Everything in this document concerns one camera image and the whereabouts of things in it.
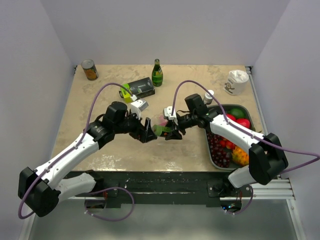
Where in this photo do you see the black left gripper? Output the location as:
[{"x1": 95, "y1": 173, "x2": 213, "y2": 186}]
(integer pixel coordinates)
[{"x1": 114, "y1": 109, "x2": 157, "y2": 143}]

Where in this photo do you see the green pill bottle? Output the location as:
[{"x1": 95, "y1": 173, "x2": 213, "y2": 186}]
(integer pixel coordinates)
[{"x1": 152, "y1": 124, "x2": 172, "y2": 138}]

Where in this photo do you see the pink weekly pill organizer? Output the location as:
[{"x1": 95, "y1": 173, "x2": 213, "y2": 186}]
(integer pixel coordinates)
[{"x1": 153, "y1": 114, "x2": 168, "y2": 126}]

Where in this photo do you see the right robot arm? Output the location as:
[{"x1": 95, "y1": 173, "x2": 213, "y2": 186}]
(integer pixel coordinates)
[{"x1": 163, "y1": 93, "x2": 289, "y2": 197}]

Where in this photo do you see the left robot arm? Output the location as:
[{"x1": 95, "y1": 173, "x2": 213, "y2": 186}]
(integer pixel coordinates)
[{"x1": 18, "y1": 99, "x2": 157, "y2": 219}]

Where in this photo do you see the white supplement bottle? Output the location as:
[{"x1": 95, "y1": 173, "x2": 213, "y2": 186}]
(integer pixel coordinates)
[{"x1": 203, "y1": 89, "x2": 214, "y2": 105}]

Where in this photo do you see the black green razor box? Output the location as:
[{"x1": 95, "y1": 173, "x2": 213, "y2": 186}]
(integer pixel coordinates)
[{"x1": 119, "y1": 77, "x2": 155, "y2": 103}]

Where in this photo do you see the green glass bottle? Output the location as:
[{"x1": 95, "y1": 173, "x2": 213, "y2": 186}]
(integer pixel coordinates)
[{"x1": 151, "y1": 59, "x2": 163, "y2": 87}]

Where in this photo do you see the grey fruit tray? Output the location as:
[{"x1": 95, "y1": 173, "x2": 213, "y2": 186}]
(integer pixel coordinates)
[{"x1": 206, "y1": 104, "x2": 256, "y2": 171}]

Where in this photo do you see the dark red grapes bunch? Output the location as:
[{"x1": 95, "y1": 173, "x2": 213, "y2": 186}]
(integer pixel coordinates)
[{"x1": 206, "y1": 132, "x2": 232, "y2": 168}]

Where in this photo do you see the green apple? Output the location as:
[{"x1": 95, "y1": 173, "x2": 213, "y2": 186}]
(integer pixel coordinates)
[{"x1": 228, "y1": 107, "x2": 246, "y2": 119}]

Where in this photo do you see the yellow dragon fruit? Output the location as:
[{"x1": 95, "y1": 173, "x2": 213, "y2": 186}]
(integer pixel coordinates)
[{"x1": 231, "y1": 146, "x2": 249, "y2": 167}]

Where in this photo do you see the red apple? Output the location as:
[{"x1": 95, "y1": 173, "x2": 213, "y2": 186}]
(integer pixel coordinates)
[{"x1": 236, "y1": 118, "x2": 251, "y2": 129}]

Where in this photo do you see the white paper bag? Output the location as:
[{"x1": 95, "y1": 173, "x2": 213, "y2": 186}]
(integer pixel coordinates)
[{"x1": 223, "y1": 69, "x2": 249, "y2": 96}]

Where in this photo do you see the orange labelled tin can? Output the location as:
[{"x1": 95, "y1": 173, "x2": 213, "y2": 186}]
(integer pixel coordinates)
[{"x1": 81, "y1": 59, "x2": 99, "y2": 81}]

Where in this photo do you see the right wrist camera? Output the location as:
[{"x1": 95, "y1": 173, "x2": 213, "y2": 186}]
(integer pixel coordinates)
[{"x1": 163, "y1": 106, "x2": 177, "y2": 121}]

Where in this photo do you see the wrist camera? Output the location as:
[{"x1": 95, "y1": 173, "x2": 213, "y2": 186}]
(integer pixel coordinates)
[
  {"x1": 163, "y1": 106, "x2": 177, "y2": 121},
  {"x1": 130, "y1": 99, "x2": 149, "y2": 119}
]

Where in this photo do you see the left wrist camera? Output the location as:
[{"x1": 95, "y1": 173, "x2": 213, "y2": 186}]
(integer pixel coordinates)
[{"x1": 130, "y1": 99, "x2": 149, "y2": 119}]

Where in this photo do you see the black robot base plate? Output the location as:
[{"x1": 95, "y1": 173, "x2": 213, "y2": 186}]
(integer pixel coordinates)
[{"x1": 78, "y1": 171, "x2": 251, "y2": 208}]

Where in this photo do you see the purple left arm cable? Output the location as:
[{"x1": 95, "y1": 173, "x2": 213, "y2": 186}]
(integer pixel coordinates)
[{"x1": 17, "y1": 82, "x2": 137, "y2": 220}]

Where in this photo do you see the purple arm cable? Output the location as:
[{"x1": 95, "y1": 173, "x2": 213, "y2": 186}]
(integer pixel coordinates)
[
  {"x1": 172, "y1": 79, "x2": 320, "y2": 216},
  {"x1": 17, "y1": 82, "x2": 137, "y2": 220}
]

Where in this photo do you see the aluminium frame rail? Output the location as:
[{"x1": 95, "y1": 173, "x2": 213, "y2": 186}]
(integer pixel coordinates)
[{"x1": 245, "y1": 66, "x2": 295, "y2": 200}]

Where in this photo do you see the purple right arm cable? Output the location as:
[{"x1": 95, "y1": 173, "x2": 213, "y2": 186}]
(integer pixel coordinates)
[{"x1": 172, "y1": 79, "x2": 320, "y2": 216}]

